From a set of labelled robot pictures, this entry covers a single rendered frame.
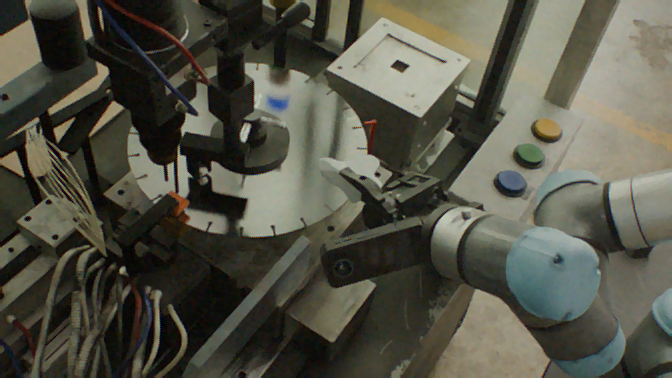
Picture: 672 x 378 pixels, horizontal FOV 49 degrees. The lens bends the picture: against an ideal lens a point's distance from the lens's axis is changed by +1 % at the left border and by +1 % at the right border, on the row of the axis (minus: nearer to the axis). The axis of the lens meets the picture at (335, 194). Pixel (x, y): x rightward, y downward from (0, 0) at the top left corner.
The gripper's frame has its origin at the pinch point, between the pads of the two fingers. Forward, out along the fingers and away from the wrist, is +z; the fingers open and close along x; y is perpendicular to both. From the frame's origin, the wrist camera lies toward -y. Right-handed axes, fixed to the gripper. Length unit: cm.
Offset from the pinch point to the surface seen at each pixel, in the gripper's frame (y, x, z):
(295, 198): -0.4, 0.1, 7.7
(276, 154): 1.4, 4.9, 13.1
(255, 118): 0.3, 10.5, 13.6
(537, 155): 37.7, -9.2, 1.4
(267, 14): 32, 15, 63
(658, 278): 118, -89, 42
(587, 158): 139, -67, 79
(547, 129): 43.4, -7.5, 3.9
